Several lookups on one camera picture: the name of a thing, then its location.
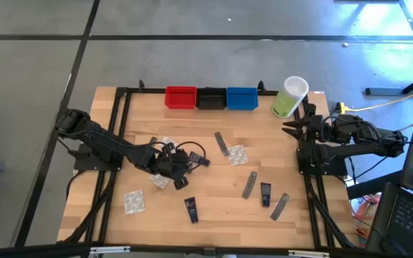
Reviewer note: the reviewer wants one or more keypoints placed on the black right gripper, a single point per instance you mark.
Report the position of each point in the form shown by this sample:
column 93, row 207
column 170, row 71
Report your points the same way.
column 310, row 127

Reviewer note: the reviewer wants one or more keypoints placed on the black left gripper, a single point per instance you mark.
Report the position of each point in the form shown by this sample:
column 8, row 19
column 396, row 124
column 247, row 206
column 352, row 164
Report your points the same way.
column 172, row 165

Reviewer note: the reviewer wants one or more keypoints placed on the black comb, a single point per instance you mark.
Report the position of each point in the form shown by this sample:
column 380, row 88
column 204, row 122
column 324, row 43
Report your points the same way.
column 222, row 144
column 280, row 206
column 249, row 185
column 153, row 140

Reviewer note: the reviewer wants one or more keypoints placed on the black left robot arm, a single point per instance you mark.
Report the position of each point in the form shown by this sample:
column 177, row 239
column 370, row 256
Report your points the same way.
column 102, row 139

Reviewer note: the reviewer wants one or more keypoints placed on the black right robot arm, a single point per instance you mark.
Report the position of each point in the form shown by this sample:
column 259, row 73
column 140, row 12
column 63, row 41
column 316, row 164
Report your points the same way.
column 357, row 130

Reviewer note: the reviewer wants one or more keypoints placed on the green white wipes canister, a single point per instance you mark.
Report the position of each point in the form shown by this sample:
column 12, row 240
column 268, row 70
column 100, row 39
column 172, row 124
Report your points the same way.
column 287, row 102

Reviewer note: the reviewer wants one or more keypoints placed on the yellow plug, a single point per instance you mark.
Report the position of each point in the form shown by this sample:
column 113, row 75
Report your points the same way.
column 342, row 106

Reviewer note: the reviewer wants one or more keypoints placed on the blue plastic bin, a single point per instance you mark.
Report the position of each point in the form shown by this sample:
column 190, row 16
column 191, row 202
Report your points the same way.
column 242, row 99

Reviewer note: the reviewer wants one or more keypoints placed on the red plastic bin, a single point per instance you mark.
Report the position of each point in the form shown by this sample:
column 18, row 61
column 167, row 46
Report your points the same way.
column 180, row 98

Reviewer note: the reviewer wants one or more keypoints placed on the black plastic bin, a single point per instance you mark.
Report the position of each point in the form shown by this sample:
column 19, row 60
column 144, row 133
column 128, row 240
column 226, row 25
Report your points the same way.
column 211, row 99

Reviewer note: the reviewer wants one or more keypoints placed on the grey bench leg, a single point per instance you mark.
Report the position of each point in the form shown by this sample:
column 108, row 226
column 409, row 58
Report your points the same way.
column 385, row 91

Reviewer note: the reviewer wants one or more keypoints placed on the black laptop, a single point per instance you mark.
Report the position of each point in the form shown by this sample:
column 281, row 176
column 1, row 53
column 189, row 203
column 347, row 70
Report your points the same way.
column 411, row 218

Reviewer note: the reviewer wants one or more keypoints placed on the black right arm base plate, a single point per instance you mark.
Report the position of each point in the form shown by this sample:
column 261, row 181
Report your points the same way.
column 335, row 168

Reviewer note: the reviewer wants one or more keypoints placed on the black aluminium table frame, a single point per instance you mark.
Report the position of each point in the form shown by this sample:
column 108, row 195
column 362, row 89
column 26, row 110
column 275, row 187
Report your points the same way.
column 149, row 90

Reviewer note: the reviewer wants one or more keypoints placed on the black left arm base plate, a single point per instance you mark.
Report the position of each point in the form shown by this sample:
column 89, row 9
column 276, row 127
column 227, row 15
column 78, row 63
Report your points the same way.
column 84, row 163

